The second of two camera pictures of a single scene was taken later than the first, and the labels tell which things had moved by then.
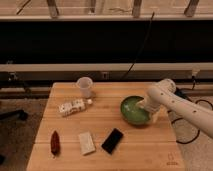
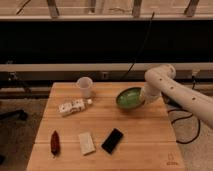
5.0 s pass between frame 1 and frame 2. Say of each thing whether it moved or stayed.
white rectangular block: stayed
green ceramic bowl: moved
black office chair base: stayed
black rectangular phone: stayed
